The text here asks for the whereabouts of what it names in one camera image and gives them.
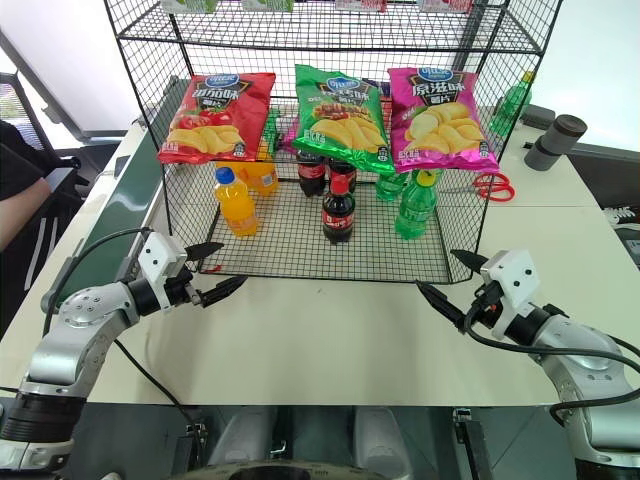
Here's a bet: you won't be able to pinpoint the cola bottle red label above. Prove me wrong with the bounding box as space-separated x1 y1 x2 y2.
295 149 329 199
327 157 359 196

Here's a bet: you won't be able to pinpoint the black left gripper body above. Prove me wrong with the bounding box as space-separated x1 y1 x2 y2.
162 267 204 309

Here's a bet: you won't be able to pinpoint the thin black cable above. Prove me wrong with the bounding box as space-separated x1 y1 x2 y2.
113 338 204 426

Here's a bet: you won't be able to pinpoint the black sneaker with white laces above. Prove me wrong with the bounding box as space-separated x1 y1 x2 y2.
602 205 640 229

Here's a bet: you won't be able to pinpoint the orange drink bottle blue cap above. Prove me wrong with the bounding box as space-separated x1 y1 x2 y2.
213 166 260 238

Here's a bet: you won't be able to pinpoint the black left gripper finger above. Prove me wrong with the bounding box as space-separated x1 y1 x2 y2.
184 242 225 262
199 276 248 307

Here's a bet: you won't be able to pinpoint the red potato chips bag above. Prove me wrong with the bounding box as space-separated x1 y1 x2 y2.
157 72 277 166

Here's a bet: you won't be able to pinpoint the gray rectangular box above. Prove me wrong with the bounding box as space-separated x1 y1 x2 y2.
519 104 556 129

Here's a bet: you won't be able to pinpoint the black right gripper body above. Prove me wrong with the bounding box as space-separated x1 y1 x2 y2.
467 282 503 330

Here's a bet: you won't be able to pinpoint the cola bottle red cap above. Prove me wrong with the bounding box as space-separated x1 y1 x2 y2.
321 172 357 245

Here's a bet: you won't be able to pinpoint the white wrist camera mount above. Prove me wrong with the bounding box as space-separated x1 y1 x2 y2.
479 249 544 339
137 232 189 311

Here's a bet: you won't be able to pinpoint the green white snack box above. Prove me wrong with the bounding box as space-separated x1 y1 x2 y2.
160 0 219 14
242 0 295 12

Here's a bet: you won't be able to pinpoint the pink white snack box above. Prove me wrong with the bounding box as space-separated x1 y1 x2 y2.
418 0 474 14
333 0 389 13

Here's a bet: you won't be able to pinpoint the metal table leg bracket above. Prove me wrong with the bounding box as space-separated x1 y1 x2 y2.
452 407 495 480

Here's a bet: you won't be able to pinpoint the magenta potato chips bag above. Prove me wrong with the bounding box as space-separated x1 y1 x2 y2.
387 66 501 175

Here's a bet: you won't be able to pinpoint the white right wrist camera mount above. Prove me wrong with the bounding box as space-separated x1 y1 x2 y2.
479 249 544 339

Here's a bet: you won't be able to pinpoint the black wire mesh rack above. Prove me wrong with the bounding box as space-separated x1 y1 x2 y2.
103 0 564 285

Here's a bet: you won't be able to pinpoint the gray cylindrical flask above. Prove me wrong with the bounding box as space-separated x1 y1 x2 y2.
523 114 589 172

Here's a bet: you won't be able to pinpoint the green snack package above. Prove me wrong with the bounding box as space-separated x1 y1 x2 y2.
259 107 284 161

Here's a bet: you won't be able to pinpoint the green soda bottle yellow cap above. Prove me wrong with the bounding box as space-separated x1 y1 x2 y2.
393 168 440 240
488 71 535 135

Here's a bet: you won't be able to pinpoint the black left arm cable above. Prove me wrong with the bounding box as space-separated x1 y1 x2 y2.
42 227 154 336

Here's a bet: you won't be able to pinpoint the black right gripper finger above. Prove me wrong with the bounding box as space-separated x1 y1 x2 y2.
450 248 489 274
416 280 469 331

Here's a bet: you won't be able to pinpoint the green potato chips bag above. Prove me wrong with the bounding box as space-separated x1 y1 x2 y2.
291 63 396 175

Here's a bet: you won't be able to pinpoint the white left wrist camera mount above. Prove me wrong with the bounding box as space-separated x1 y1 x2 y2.
137 232 189 311

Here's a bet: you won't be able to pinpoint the person in black clothes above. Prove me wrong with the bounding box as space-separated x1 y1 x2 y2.
0 118 84 321

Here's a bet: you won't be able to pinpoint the white rounded shape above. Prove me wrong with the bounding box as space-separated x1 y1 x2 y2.
352 405 414 477

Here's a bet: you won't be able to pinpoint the red handled scissors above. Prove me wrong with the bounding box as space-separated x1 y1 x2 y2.
442 172 516 203

